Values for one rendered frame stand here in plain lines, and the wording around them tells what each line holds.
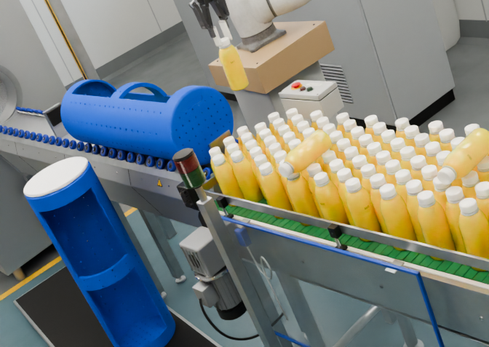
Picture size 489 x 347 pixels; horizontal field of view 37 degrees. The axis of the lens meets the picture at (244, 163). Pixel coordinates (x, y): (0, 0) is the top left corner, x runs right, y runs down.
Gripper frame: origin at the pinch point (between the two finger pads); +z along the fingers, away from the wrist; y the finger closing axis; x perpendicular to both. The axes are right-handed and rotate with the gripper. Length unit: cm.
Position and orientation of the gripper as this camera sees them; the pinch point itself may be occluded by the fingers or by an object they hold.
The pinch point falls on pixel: (220, 33)
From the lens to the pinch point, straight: 244.5
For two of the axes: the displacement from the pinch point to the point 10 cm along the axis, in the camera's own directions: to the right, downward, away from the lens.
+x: 6.3, 1.2, -7.6
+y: -6.9, 5.4, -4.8
